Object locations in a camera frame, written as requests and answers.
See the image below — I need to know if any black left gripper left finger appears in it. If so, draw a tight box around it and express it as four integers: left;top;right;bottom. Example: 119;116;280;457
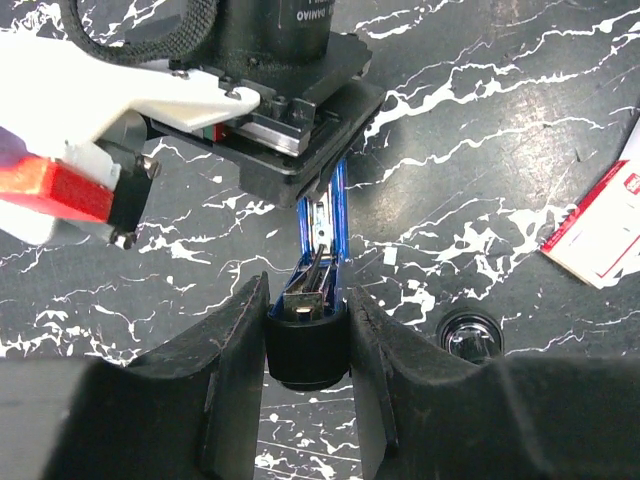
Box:
1;274;269;479

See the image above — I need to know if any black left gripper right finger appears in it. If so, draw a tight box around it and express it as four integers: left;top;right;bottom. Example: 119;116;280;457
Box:
348;287;639;479

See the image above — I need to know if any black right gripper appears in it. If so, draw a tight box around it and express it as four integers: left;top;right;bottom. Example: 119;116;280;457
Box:
147;1;384;208

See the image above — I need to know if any red staple box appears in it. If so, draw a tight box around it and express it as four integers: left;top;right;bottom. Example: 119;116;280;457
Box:
541;159;639;289

